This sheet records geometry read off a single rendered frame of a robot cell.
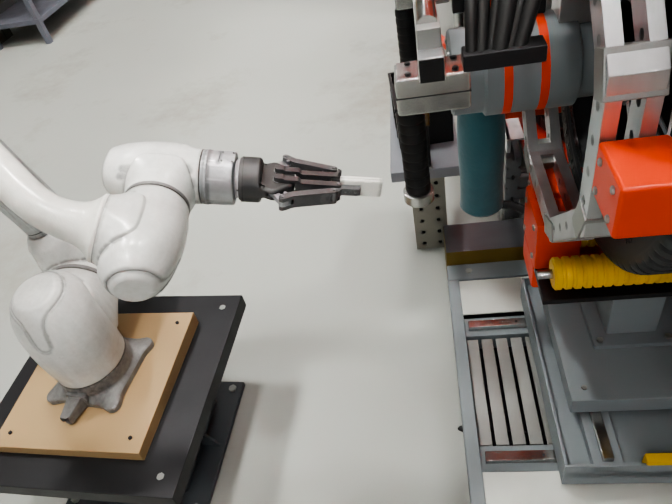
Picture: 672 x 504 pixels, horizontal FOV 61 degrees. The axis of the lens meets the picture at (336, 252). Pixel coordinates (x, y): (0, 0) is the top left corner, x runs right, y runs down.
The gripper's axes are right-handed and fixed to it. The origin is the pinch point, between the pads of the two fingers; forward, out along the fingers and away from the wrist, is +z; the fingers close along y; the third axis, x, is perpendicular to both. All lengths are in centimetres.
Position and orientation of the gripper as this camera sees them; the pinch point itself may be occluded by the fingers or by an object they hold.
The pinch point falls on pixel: (360, 186)
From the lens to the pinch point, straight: 96.4
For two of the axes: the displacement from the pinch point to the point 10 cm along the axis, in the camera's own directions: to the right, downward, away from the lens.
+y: -0.2, -6.8, 7.3
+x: -0.9, 7.3, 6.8
